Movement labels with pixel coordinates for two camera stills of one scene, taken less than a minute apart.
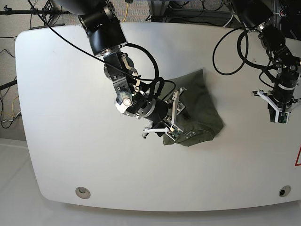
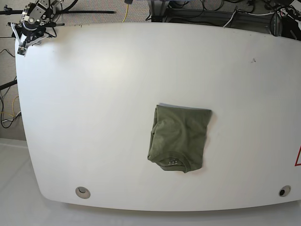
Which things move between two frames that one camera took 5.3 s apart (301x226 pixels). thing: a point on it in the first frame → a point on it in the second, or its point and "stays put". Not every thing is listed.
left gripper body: x=155 y=111 → x=35 y=19
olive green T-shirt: x=201 y=119 → x=178 y=136
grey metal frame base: x=160 y=13 stays put
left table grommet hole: x=83 y=192 stays put
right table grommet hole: x=284 y=190 stays put
